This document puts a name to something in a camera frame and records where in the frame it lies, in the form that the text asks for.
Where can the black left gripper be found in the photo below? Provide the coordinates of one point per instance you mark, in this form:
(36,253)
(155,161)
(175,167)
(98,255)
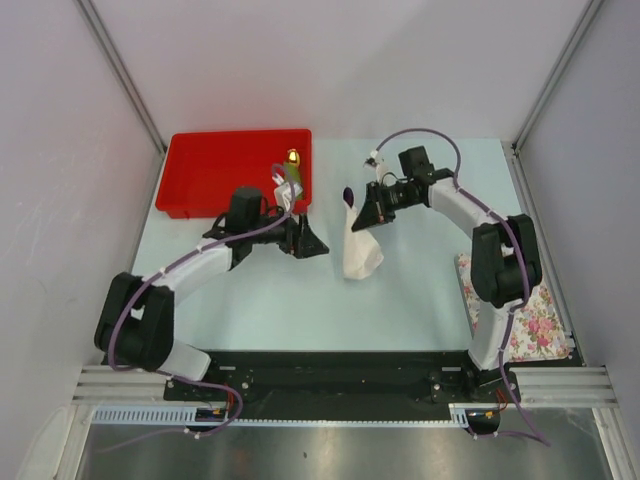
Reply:
(299,240)

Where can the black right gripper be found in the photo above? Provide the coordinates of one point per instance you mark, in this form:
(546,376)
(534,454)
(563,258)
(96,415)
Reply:
(372,212)

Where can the white paper napkin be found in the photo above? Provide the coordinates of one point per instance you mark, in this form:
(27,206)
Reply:
(362,254)

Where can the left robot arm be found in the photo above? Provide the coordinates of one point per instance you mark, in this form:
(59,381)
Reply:
(136,327)

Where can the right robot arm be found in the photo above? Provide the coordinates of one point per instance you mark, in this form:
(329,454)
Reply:
(505,262)

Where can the red plastic bin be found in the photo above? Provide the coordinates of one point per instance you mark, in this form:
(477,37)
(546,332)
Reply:
(203,169)

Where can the floral tray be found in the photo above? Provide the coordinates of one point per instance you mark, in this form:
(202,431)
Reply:
(537,333)

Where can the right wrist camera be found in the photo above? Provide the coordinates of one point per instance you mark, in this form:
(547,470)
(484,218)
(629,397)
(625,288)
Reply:
(376,162)

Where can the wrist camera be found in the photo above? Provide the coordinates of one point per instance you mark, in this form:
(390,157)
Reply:
(376,162)
(285,194)

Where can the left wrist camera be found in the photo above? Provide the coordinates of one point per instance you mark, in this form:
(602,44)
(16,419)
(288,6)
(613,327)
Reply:
(285,194)

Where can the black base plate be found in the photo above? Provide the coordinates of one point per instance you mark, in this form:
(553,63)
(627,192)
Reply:
(388,386)

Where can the aluminium frame rail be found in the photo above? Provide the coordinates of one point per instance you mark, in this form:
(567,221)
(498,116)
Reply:
(100,385)

